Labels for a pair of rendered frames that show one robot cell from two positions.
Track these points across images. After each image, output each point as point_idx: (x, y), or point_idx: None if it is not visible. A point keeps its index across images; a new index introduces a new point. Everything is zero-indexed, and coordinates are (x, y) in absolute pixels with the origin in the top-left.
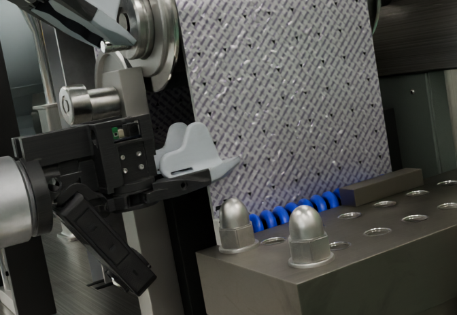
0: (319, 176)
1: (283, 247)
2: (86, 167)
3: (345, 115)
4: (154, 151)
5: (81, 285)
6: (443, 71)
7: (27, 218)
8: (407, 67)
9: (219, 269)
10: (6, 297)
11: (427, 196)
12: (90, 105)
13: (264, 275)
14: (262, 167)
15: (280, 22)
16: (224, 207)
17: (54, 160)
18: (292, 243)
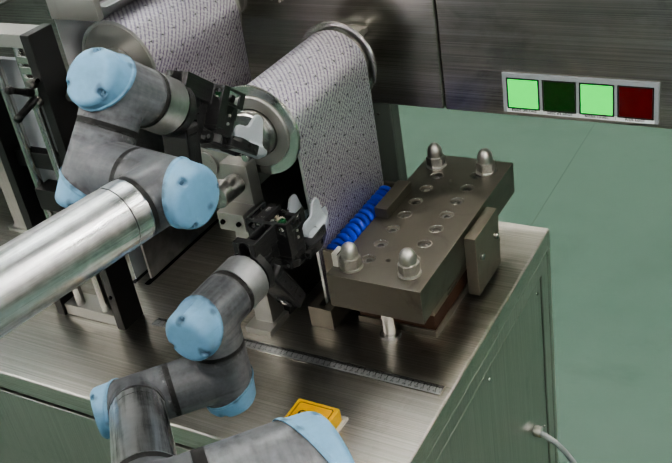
0: (355, 198)
1: (381, 264)
2: (274, 247)
3: (363, 155)
4: (302, 225)
5: None
6: None
7: (267, 290)
8: (375, 99)
9: (351, 284)
10: (87, 311)
11: (424, 204)
12: (234, 194)
13: (394, 288)
14: (333, 206)
15: (335, 113)
16: (347, 249)
17: (265, 250)
18: (405, 269)
